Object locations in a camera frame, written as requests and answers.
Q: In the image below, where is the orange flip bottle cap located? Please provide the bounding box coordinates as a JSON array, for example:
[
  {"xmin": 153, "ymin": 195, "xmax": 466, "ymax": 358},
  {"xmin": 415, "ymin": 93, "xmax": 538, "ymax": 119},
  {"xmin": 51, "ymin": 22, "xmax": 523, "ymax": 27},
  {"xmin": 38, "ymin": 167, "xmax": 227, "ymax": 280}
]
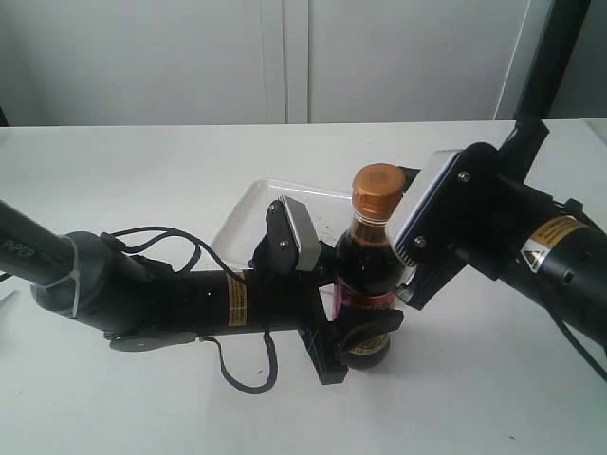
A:
[{"xmin": 352, "ymin": 163, "xmax": 407, "ymax": 220}]

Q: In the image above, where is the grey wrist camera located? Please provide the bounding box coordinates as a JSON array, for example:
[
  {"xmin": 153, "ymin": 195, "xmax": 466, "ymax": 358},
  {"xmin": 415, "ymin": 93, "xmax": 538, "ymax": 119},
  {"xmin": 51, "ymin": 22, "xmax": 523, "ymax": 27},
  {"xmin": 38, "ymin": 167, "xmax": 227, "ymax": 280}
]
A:
[
  {"xmin": 386, "ymin": 150, "xmax": 469, "ymax": 311},
  {"xmin": 266, "ymin": 194, "xmax": 322, "ymax": 275}
]

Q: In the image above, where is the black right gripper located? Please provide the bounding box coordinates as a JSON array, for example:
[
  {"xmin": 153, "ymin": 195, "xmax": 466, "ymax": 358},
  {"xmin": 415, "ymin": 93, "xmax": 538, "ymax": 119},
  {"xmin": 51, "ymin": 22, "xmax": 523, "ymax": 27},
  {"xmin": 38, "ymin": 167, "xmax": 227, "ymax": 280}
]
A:
[{"xmin": 445, "ymin": 142, "xmax": 555, "ymax": 280}]

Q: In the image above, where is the dark soy sauce bottle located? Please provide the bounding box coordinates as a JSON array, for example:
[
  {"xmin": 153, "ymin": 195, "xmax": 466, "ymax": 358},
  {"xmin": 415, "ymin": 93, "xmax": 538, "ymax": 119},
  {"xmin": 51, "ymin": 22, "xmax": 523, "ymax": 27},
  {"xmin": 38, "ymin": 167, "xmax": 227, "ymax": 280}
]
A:
[{"xmin": 331, "ymin": 208, "xmax": 409, "ymax": 371}]

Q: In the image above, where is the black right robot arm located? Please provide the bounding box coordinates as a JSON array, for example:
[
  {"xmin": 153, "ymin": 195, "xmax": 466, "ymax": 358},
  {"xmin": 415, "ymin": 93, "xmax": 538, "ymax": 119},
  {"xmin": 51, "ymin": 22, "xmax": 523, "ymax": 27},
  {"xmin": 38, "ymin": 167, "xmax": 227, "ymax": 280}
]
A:
[{"xmin": 441, "ymin": 118, "xmax": 606, "ymax": 346}]

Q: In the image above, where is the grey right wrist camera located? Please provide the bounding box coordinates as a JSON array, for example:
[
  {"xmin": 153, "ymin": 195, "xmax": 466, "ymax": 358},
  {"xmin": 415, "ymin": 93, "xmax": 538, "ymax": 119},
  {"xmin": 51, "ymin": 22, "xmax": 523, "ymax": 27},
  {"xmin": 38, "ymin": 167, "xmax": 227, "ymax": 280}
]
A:
[{"xmin": 386, "ymin": 150, "xmax": 469, "ymax": 311}]

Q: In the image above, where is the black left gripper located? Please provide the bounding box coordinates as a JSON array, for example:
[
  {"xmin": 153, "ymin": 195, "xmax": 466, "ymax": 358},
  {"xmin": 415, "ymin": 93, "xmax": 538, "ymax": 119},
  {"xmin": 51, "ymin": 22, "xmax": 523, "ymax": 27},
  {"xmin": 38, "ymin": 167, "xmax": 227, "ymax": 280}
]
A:
[{"xmin": 244, "ymin": 241, "xmax": 405, "ymax": 386}]

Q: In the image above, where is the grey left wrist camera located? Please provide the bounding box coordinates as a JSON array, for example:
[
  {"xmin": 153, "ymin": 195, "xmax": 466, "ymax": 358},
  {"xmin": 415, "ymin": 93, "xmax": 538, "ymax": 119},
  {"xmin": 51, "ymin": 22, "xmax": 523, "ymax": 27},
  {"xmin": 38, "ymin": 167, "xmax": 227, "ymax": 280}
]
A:
[{"xmin": 266, "ymin": 194, "xmax": 322, "ymax": 275}]

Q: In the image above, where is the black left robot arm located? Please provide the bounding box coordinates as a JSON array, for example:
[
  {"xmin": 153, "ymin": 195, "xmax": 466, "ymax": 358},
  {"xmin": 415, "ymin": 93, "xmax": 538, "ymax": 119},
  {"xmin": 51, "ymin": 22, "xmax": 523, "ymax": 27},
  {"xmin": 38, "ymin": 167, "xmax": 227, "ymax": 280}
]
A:
[{"xmin": 1, "ymin": 196, "xmax": 403, "ymax": 394}]

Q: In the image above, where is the white plastic tray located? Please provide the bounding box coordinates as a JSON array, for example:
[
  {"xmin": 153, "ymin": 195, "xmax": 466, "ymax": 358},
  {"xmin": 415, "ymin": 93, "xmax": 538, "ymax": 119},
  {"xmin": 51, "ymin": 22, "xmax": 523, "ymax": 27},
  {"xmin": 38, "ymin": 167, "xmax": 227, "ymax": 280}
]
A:
[{"xmin": 212, "ymin": 179, "xmax": 353, "ymax": 268}]

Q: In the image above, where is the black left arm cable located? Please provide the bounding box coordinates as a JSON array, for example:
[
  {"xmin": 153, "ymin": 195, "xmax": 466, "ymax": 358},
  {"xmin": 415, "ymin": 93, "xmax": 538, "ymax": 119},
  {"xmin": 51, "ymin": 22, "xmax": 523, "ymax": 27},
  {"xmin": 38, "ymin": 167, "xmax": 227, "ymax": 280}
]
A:
[{"xmin": 99, "ymin": 227, "xmax": 279, "ymax": 394}]

